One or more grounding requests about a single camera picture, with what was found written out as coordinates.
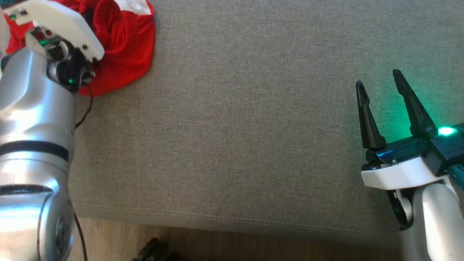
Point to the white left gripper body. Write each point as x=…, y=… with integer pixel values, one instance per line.
x=61, y=21

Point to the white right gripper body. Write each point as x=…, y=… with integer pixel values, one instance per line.
x=398, y=175

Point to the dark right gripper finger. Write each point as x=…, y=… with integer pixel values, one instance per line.
x=369, y=123
x=415, y=112

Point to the red shorts with white bands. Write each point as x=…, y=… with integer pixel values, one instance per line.
x=123, y=47

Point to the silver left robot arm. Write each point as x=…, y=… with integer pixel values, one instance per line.
x=32, y=119

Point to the grey sofa seat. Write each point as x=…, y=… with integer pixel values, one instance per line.
x=235, y=108

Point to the black knobbly object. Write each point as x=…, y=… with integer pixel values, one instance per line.
x=154, y=250

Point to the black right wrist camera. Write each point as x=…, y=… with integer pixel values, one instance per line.
x=451, y=152

